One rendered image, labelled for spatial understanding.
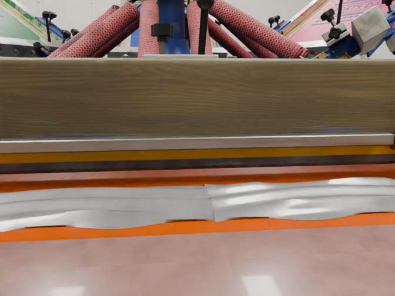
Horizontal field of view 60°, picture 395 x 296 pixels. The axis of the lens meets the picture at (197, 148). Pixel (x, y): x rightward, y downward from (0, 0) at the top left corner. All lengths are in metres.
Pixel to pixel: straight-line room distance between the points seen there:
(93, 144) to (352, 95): 0.23
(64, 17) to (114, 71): 4.33
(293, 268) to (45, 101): 0.23
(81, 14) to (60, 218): 4.38
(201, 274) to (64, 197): 0.13
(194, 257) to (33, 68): 0.20
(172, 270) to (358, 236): 0.11
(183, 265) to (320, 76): 0.21
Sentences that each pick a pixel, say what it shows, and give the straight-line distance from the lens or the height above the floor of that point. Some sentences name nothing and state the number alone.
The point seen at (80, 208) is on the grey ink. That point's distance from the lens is 0.25.
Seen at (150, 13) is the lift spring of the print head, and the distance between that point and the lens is 0.93.
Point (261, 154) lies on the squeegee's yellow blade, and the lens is 0.32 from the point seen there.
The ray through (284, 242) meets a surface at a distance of 0.20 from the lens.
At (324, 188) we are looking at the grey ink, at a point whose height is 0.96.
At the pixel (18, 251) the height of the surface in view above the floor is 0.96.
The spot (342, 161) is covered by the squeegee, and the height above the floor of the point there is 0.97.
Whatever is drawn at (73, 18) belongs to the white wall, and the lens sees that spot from 4.60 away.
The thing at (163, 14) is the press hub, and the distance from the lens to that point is 1.13.
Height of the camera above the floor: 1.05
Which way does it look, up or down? 12 degrees down
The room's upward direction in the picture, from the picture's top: straight up
